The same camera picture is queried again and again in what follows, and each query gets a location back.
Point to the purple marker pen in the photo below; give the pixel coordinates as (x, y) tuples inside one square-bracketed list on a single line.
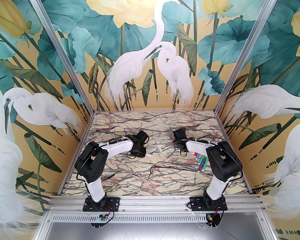
[(202, 166)]

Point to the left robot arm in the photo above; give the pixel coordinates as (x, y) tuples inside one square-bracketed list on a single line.
[(117, 146)]

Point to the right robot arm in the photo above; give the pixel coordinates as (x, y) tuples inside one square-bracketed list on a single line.
[(198, 145)]

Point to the perforated metal panel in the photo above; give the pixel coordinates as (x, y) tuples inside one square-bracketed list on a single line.
[(152, 218)]

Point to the grey metal sheet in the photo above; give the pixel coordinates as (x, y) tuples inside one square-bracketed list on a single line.
[(152, 232)]

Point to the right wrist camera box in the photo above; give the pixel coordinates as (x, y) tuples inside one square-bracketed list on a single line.
[(180, 134)]

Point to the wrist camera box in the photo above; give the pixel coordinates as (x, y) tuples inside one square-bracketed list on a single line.
[(143, 136), (180, 134)]

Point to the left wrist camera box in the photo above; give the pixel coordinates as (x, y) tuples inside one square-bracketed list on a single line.
[(143, 136)]

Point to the aluminium slotted frame rail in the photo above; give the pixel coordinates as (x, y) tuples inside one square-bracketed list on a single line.
[(154, 204)]

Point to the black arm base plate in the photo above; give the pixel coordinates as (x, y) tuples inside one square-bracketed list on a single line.
[(113, 202), (195, 202)]

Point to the aluminium frame post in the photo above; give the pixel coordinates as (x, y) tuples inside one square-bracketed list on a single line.
[(66, 58), (244, 58)]

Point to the aluminium frame bar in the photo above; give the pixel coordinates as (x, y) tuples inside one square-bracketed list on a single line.
[(269, 232), (43, 226)]

